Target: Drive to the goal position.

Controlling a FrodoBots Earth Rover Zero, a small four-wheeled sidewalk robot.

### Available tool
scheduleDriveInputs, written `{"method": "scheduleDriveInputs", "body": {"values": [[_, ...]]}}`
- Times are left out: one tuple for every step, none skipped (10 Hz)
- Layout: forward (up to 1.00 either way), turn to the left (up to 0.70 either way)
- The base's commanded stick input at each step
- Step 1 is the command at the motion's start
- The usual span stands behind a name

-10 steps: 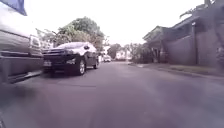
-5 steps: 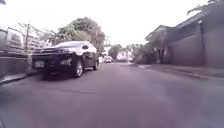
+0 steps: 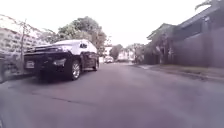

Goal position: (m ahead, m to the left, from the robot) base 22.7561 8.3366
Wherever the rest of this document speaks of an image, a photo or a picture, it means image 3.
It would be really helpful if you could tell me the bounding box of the dark suv with silver wheels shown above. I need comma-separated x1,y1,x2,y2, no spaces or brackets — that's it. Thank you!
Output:
23,38,101,82

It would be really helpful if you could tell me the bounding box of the white car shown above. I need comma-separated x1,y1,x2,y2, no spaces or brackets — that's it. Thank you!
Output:
104,56,115,64

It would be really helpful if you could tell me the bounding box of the white building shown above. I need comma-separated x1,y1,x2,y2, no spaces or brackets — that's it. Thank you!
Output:
117,49,136,63

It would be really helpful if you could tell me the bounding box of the large leafy tree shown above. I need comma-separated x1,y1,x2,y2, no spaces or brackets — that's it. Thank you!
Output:
49,15,108,57

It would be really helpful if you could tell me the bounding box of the pale pavement strip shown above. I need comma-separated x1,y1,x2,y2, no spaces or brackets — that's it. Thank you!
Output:
137,63,224,83

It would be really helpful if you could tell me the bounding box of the thin bare tree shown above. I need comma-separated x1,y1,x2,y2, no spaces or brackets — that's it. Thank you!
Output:
18,19,30,72

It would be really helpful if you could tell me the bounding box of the grey asphalt road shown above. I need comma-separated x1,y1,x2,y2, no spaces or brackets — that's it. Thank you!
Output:
0,62,224,128

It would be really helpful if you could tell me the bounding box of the pale building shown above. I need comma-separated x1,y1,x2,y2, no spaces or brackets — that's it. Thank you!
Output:
0,13,51,83

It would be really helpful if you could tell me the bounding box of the grey walled building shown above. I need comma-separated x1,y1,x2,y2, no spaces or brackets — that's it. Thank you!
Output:
172,2,224,69

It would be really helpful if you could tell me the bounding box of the small dark green tree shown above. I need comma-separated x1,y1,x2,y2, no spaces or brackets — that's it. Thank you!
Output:
109,43,124,62

